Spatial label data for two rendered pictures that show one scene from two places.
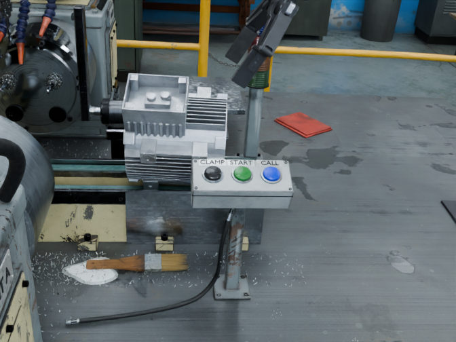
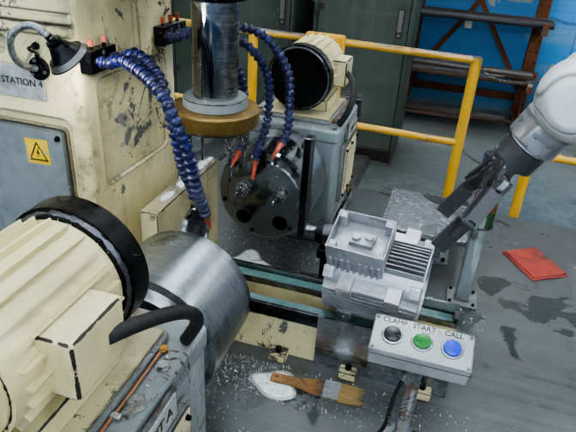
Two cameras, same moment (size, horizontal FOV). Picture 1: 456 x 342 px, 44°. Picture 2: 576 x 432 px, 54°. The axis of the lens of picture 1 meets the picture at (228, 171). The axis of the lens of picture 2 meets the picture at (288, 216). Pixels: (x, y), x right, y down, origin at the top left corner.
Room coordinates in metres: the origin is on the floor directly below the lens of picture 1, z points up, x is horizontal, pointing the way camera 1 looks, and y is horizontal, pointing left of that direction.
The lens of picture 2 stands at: (0.06, -0.08, 1.69)
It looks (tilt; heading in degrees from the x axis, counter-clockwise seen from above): 29 degrees down; 22
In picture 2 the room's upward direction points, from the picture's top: 4 degrees clockwise
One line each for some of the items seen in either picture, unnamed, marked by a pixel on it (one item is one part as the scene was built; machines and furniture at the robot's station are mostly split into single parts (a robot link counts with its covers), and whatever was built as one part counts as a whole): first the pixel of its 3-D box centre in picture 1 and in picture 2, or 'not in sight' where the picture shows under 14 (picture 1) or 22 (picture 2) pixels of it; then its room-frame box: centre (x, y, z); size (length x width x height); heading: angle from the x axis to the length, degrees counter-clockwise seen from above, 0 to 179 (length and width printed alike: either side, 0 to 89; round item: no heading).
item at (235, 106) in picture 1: (200, 109); (423, 230); (1.59, 0.10, 0.86); 0.27 x 0.24 x 0.12; 7
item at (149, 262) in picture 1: (138, 262); (317, 387); (0.90, 0.17, 0.80); 0.21 x 0.05 x 0.01; 99
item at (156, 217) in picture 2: not in sight; (171, 245); (1.00, 0.60, 0.97); 0.30 x 0.11 x 0.34; 7
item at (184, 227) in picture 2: not in sight; (195, 236); (1.01, 0.53, 1.02); 0.15 x 0.02 x 0.15; 7
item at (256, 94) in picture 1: (256, 91); (477, 231); (1.38, -0.06, 1.01); 0.08 x 0.08 x 0.42; 7
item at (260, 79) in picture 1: (257, 76); (482, 216); (1.38, -0.06, 1.05); 0.06 x 0.06 x 0.04
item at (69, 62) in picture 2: not in sight; (50, 56); (0.76, 0.64, 1.46); 0.18 x 0.11 x 0.13; 97
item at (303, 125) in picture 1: (302, 124); (534, 263); (1.66, -0.23, 0.80); 0.15 x 0.12 x 0.01; 39
